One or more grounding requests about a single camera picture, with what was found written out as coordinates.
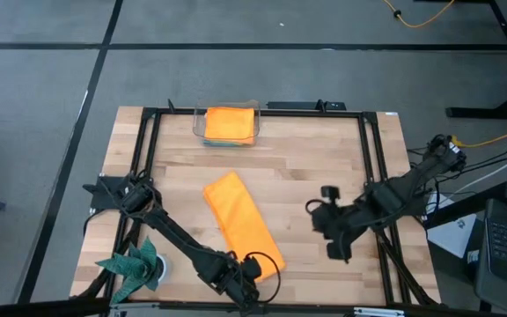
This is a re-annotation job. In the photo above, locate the white plant pot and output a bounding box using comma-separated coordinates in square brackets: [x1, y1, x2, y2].
[153, 253, 171, 284]

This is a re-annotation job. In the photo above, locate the white cable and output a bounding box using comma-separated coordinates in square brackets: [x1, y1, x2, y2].
[446, 144, 507, 199]

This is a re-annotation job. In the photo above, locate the green artificial plant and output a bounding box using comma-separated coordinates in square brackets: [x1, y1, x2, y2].
[95, 237, 162, 306]

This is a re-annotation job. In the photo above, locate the black aluminium table frame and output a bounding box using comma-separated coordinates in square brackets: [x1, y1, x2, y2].
[70, 99, 442, 317]

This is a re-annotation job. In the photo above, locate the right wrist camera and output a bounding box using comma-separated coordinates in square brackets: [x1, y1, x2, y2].
[320, 184, 342, 204]

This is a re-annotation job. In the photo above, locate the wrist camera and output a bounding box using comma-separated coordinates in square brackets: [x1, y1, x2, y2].
[240, 257, 263, 279]
[320, 184, 342, 204]

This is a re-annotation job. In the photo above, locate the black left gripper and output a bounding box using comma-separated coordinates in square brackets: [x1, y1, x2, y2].
[217, 268, 262, 316]

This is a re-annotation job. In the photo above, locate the clear plastic bin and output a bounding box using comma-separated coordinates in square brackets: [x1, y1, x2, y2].
[191, 100, 261, 149]

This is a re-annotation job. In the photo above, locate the black desk frame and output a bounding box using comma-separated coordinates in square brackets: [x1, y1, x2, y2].
[445, 0, 507, 121]

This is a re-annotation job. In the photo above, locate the white cardboard box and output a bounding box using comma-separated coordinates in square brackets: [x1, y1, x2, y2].
[426, 213, 479, 260]

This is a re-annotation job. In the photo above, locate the white metal bracket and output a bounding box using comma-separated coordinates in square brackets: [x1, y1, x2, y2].
[353, 306, 405, 317]

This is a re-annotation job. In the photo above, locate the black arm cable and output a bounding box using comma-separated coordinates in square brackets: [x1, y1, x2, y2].
[244, 250, 283, 305]

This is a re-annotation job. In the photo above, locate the yellow cable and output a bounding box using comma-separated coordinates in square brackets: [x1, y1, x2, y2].
[451, 131, 507, 150]
[383, 0, 457, 29]

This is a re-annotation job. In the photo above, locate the orange microfiber towel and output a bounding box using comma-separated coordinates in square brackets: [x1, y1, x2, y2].
[203, 107, 256, 145]
[202, 170, 287, 284]

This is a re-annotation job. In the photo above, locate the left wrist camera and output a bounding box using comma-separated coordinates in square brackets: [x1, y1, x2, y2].
[240, 257, 263, 279]

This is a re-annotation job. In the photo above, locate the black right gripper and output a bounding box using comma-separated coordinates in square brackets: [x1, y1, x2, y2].
[311, 202, 369, 264]

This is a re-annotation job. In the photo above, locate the green microfiber towel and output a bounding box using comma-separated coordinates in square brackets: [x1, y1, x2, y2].
[204, 138, 244, 147]

